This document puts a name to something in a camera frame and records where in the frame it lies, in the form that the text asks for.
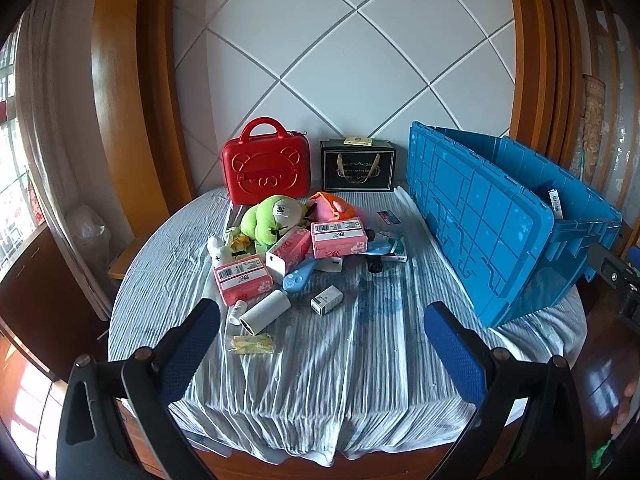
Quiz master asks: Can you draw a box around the striped blue tablecloth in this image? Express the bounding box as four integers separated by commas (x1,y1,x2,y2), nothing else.
107,185,586,466

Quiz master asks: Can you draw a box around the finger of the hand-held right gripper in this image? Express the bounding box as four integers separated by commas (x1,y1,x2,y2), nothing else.
587,244,640,295

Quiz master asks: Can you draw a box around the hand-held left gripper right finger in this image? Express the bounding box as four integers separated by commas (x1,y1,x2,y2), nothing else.
424,301,586,480

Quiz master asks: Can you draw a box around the wooden stool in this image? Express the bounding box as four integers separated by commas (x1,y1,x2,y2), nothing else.
107,252,138,281

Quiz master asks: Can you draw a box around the light blue smiley brush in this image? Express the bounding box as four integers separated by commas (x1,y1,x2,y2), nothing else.
282,257,317,292

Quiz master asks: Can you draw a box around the orange plush toy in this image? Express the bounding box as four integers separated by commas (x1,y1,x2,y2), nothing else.
307,191,358,223

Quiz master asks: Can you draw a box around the dark wooden cabinet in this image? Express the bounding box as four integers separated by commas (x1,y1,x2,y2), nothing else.
0,225,108,381

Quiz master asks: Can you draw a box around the patterned wall hanging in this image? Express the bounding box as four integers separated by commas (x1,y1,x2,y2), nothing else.
570,75,608,191

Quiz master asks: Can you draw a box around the blue plastic crate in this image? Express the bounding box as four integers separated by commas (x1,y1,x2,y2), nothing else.
406,121,623,328

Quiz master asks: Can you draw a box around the person's right hand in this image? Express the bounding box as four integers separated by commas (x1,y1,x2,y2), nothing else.
611,380,640,436

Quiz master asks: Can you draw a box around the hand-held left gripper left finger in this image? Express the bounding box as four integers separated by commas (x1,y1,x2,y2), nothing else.
55,299,221,480

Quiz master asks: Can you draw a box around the window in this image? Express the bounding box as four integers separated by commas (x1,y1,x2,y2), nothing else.
0,25,46,281

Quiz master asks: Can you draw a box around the clear plastic bag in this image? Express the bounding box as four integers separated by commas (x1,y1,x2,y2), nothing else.
65,204,113,281

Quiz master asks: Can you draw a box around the green and white box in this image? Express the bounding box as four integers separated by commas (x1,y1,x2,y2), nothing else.
380,232,408,262

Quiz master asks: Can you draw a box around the white curtain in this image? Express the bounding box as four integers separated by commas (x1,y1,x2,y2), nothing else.
15,0,113,321

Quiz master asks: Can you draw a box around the pink tissue pack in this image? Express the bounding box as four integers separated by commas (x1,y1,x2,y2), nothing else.
311,219,369,259
213,255,275,307
266,226,313,267

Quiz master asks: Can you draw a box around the black gift box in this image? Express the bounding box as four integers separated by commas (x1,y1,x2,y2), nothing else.
320,139,396,192

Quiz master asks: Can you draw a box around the yellow packet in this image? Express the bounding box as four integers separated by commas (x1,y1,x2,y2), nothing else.
230,334,276,356

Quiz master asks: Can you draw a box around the green frog plush toy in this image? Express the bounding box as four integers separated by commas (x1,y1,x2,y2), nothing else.
240,195,308,256

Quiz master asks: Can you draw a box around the red bear-face suitcase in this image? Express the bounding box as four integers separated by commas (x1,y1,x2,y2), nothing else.
222,117,308,206

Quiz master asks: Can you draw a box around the small white plush toy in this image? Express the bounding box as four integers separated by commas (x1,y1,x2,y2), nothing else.
207,236,236,267

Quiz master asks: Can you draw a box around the white cylinder roll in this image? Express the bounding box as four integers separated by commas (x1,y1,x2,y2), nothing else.
239,291,292,336

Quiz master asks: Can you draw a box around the small grey and white box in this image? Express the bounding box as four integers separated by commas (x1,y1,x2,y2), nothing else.
310,285,344,317

